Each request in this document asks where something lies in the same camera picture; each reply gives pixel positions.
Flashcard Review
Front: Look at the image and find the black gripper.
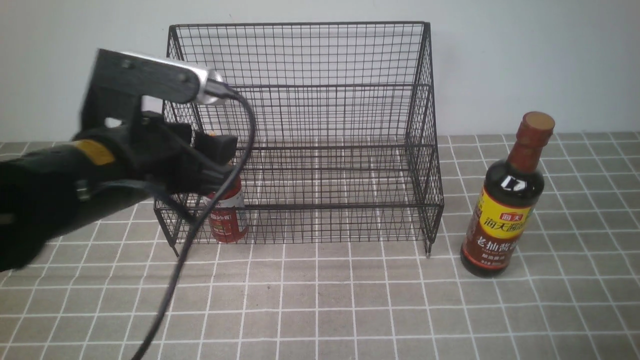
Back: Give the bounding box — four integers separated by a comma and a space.
102, 111, 238, 196

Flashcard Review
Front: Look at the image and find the red sauce bottle yellow cap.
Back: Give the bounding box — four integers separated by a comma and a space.
202, 131, 249, 244

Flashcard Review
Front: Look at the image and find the dark soy sauce bottle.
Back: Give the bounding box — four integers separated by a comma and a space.
460, 111, 555, 278

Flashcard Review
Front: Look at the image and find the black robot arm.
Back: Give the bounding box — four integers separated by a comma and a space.
0, 111, 238, 272

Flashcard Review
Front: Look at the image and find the grey checkered tablecloth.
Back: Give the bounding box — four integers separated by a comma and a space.
1, 132, 639, 360

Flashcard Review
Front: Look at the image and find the black camera cable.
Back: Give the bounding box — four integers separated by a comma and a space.
131, 80, 257, 360

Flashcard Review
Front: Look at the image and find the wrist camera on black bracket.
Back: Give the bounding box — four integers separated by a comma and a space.
80, 48, 228, 132

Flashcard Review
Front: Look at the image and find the black wire mesh shelf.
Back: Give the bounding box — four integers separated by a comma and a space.
166, 21, 444, 255

